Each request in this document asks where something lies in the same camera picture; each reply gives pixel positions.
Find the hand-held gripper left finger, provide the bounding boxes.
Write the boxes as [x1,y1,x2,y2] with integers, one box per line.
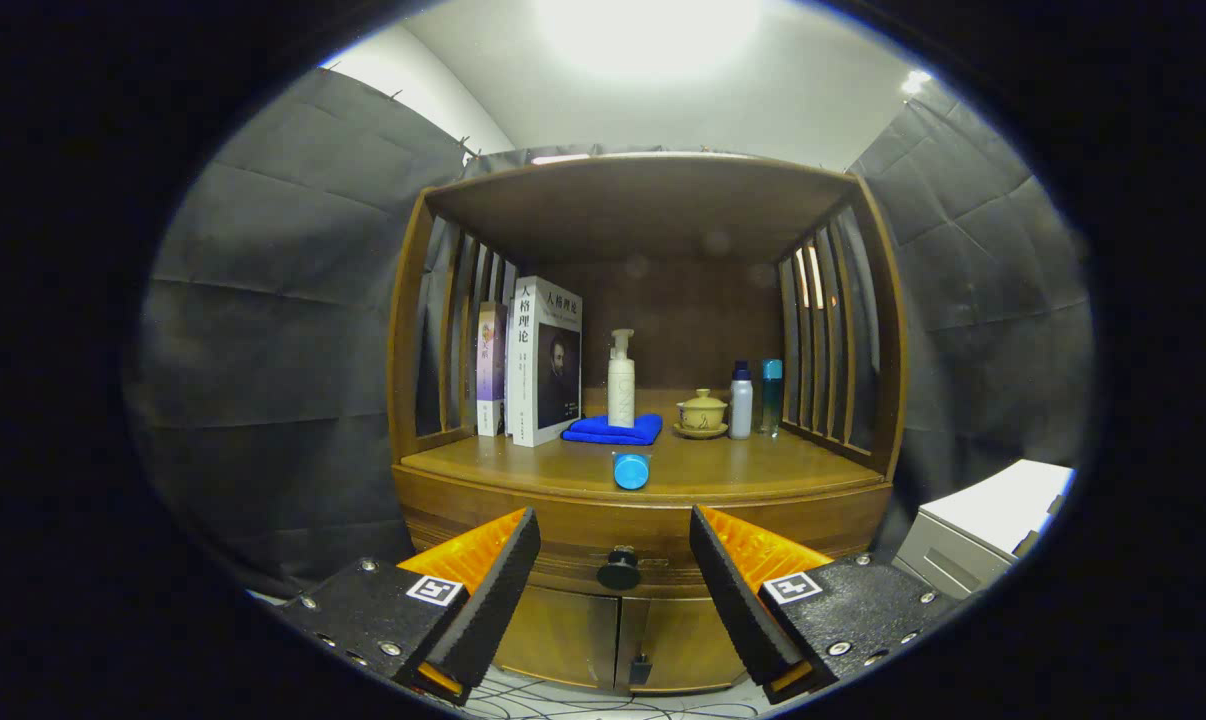
[273,506,542,706]

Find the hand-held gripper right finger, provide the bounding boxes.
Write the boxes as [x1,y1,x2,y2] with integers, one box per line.
[689,503,964,706]

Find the curved wooden drawer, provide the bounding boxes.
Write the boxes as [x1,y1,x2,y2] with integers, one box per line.
[395,465,894,599]

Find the wooden cabinet door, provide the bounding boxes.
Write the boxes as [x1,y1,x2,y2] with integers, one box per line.
[615,595,749,694]
[493,585,621,689]

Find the wooden countertop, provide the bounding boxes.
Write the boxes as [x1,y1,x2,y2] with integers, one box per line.
[395,390,889,501]

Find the brown wooden cabinet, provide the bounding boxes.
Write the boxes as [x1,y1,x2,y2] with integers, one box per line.
[387,152,909,696]

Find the yellow lidded tea bowl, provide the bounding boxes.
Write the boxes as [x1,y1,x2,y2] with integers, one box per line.
[677,388,729,431]

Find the white bottle dark blue cap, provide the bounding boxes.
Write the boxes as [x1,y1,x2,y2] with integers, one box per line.
[729,361,754,440]

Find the folded blue cloth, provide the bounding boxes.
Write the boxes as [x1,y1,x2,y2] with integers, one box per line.
[561,413,664,447]

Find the clear teal bottle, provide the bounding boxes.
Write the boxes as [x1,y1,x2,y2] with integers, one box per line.
[759,359,784,438]

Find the thin purple book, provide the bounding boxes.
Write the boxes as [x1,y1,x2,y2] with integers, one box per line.
[476,302,510,437]

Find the large white portrait book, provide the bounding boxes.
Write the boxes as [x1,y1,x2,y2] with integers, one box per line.
[508,276,584,448]

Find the white pump bottle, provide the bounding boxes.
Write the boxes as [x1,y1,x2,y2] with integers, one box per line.
[607,329,637,429]

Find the white grey plastic box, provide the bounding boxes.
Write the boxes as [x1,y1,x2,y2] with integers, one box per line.
[891,459,1076,599]

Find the black floor cables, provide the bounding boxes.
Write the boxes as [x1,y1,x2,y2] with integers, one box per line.
[463,665,774,720]

